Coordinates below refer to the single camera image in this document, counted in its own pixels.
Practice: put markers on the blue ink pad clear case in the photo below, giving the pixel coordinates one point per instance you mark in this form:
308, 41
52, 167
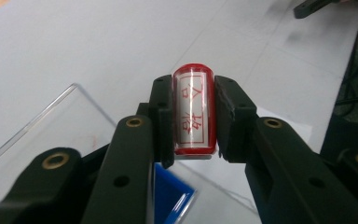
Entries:
167, 193

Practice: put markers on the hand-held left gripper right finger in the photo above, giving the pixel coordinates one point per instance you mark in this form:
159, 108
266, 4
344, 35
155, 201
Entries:
233, 124

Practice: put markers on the red stamp with grey base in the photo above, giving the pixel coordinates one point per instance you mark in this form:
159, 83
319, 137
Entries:
194, 109

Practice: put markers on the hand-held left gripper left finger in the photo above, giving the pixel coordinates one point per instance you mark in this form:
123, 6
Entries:
163, 124

